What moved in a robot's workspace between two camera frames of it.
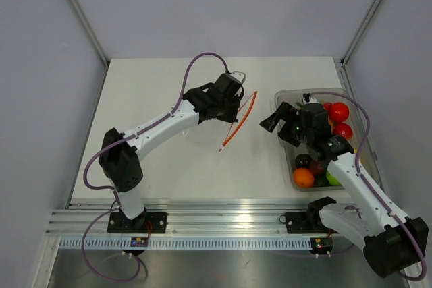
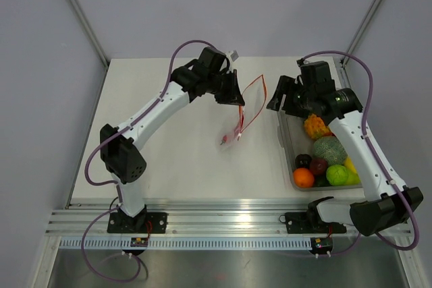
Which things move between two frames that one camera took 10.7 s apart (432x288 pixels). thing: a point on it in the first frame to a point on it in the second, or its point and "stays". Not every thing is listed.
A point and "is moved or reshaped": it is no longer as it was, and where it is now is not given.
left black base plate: (147, 222) stays
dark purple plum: (302, 160) stays
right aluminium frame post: (369, 15) stays
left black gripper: (236, 100) to (233, 96)
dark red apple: (317, 166) stays
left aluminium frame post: (81, 13) stays
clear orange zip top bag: (241, 119) is moved or reshaped
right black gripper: (283, 112) to (287, 85)
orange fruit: (303, 177) stays
